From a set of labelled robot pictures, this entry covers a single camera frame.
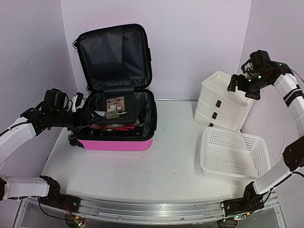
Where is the magenta folded garment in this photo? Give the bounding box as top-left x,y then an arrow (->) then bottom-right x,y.
106,126 -> 138,132

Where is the white perforated plastic basket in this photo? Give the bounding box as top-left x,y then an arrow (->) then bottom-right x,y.
200,127 -> 271,182

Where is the grey perfume bottle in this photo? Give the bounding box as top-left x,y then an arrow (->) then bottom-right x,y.
105,110 -> 127,119

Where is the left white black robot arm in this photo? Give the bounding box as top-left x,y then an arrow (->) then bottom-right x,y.
0,88 -> 99,208

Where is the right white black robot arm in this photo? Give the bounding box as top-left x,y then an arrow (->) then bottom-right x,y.
222,60 -> 304,219

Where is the grey dotted folded garment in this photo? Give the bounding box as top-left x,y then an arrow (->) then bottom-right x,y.
90,94 -> 142,124

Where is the white three-drawer storage cabinet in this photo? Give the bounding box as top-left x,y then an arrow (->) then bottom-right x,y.
193,71 -> 254,131

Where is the brown eyeshadow palette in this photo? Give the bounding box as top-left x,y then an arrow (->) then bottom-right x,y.
106,96 -> 125,112

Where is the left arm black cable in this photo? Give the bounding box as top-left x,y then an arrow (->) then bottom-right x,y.
0,118 -> 67,218

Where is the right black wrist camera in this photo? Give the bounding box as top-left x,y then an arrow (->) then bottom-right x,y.
250,50 -> 270,68

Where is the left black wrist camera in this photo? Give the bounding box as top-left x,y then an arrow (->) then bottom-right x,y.
43,88 -> 67,111

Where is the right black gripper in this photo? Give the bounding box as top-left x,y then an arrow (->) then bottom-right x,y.
227,71 -> 271,100

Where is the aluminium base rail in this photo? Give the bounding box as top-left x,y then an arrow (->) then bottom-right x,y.
22,185 -> 282,224

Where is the pink cartoon child suitcase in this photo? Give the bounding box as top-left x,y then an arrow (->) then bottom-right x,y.
68,24 -> 157,151

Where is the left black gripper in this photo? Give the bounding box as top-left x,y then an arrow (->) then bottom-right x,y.
51,106 -> 102,132

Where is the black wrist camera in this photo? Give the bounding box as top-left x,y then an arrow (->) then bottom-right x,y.
43,88 -> 67,111
250,50 -> 270,68

